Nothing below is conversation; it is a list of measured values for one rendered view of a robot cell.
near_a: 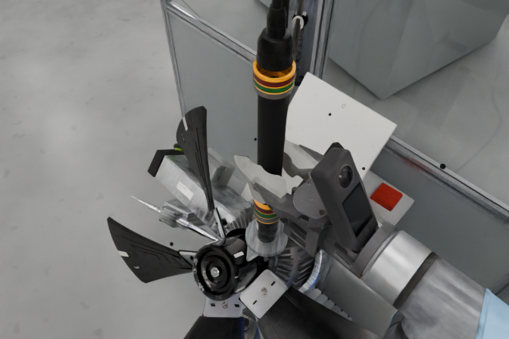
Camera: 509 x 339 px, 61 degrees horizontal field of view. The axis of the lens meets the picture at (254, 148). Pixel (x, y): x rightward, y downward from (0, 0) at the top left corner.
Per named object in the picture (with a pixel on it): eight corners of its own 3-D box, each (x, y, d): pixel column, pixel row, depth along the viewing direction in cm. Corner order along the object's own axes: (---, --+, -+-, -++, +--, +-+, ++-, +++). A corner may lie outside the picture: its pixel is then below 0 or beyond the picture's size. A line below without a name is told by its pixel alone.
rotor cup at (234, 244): (212, 262, 106) (175, 276, 95) (238, 215, 101) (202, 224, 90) (254, 303, 99) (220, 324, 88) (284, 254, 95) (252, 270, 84)
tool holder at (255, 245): (251, 206, 76) (250, 173, 68) (291, 212, 75) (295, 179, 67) (242, 253, 70) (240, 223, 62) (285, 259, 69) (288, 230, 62)
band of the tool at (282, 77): (256, 71, 47) (256, 50, 45) (295, 76, 47) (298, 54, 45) (250, 98, 45) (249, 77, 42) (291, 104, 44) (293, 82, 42)
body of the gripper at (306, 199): (277, 230, 57) (351, 292, 52) (280, 194, 51) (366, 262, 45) (313, 195, 61) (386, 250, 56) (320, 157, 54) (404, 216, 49)
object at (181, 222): (229, 249, 106) (133, 199, 124) (232, 241, 106) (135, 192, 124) (224, 250, 104) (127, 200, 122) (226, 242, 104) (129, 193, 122)
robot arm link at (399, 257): (402, 288, 43) (442, 236, 47) (364, 259, 45) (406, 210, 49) (385, 314, 49) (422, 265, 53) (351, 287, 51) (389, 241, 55)
